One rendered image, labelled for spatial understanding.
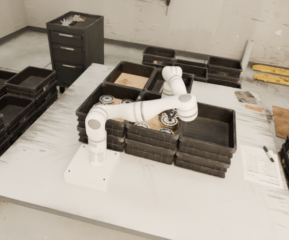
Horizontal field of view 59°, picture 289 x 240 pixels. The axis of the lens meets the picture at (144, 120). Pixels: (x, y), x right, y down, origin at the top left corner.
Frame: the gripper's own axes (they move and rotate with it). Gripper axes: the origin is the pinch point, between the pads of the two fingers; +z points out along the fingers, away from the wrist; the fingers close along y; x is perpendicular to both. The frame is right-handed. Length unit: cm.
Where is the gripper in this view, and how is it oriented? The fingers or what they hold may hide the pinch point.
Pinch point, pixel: (164, 119)
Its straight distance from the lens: 155.0
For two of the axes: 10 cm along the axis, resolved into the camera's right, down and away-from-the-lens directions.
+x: 2.9, -5.5, 7.9
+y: 9.5, 2.4, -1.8
